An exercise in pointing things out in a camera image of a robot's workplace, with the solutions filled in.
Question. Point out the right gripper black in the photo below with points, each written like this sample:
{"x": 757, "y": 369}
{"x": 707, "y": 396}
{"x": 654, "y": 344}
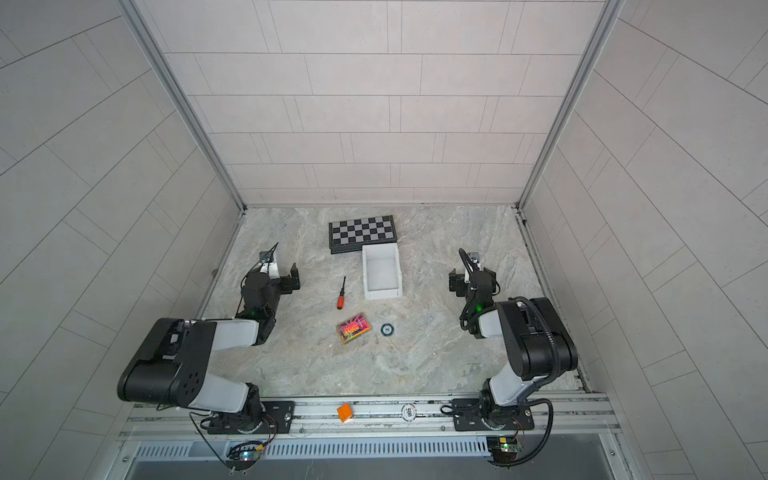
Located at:
{"x": 462, "y": 282}

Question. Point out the round white sticker on rail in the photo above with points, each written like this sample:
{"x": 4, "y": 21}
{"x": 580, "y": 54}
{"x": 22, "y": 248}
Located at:
{"x": 409, "y": 412}

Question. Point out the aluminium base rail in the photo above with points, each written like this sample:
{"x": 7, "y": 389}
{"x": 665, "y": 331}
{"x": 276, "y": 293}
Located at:
{"x": 575, "y": 412}

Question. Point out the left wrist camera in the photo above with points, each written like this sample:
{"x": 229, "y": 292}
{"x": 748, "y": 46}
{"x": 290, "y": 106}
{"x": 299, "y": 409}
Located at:
{"x": 267, "y": 259}

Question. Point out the left green circuit board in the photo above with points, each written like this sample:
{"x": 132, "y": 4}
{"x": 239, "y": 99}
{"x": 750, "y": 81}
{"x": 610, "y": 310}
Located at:
{"x": 246, "y": 454}

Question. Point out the green circuit board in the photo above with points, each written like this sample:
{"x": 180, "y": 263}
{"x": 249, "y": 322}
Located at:
{"x": 503, "y": 450}
{"x": 246, "y": 454}

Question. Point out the red black screwdriver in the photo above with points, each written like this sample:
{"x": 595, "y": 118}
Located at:
{"x": 341, "y": 297}

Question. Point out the black white checkerboard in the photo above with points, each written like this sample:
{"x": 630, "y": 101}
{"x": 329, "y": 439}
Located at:
{"x": 352, "y": 235}

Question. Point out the colourful pink card pack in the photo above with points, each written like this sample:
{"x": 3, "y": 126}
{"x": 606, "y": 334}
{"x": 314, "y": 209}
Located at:
{"x": 353, "y": 328}

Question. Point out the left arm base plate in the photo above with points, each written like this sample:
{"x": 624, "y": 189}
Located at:
{"x": 271, "y": 417}

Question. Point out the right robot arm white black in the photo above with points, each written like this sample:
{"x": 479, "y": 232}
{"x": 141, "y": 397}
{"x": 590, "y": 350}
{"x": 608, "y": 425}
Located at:
{"x": 538, "y": 347}

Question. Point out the orange tape piece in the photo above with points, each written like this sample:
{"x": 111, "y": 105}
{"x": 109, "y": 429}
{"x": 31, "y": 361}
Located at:
{"x": 345, "y": 412}

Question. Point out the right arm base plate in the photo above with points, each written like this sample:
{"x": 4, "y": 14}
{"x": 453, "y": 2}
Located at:
{"x": 476, "y": 415}

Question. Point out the right green circuit board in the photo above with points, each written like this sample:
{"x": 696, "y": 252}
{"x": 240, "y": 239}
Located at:
{"x": 503, "y": 450}

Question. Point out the white plastic bin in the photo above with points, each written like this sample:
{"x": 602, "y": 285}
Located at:
{"x": 382, "y": 273}

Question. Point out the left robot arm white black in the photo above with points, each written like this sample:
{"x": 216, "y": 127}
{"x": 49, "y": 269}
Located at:
{"x": 170, "y": 367}

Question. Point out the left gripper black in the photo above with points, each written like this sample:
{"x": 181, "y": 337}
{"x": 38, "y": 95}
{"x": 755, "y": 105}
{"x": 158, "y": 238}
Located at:
{"x": 285, "y": 282}

